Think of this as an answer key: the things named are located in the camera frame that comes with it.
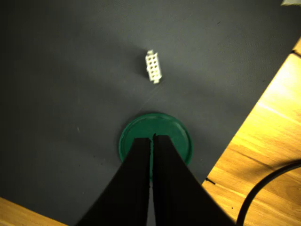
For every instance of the small white plastic terminal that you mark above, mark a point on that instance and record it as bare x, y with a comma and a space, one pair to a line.
153, 67

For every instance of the round green lid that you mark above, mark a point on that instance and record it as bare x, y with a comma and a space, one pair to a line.
164, 124

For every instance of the dark grey mat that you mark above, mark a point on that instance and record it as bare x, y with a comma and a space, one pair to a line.
70, 82

